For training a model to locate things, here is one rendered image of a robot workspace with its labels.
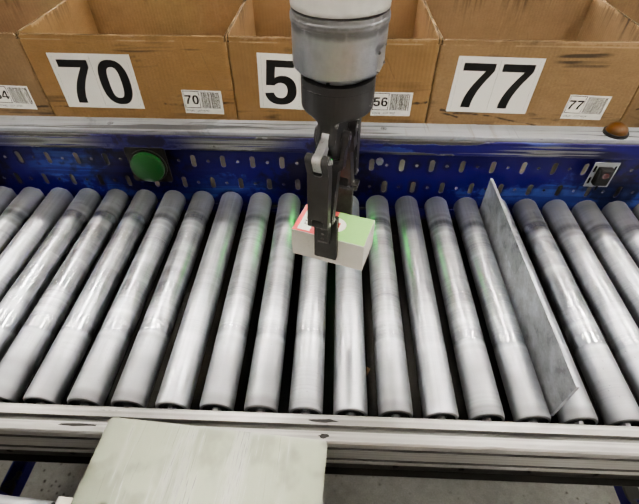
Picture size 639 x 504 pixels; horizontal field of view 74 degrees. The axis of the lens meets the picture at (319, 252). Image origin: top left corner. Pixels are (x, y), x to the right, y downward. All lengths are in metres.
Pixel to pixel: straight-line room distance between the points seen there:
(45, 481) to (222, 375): 0.99
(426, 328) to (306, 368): 0.21
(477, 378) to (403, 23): 0.82
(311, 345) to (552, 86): 0.67
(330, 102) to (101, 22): 0.93
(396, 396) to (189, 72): 0.70
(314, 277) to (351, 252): 0.22
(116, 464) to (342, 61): 0.54
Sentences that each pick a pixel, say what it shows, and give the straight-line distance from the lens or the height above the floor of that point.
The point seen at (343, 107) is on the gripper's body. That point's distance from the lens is 0.43.
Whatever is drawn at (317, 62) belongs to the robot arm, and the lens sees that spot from 0.41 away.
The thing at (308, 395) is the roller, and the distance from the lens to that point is 0.64.
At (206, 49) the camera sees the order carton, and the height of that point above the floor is 1.03.
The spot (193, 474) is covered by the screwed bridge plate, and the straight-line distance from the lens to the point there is 0.62.
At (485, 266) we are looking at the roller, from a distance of 0.84.
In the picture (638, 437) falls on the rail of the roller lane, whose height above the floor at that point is 0.74.
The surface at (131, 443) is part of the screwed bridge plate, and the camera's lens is 0.66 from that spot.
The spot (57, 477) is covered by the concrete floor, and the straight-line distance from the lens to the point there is 1.58.
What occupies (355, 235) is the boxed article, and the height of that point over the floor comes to 0.95.
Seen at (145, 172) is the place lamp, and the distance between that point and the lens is 0.99.
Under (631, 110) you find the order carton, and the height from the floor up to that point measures 0.92.
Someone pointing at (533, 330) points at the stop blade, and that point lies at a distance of 0.76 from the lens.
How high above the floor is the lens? 1.33
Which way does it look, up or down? 46 degrees down
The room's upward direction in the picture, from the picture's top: straight up
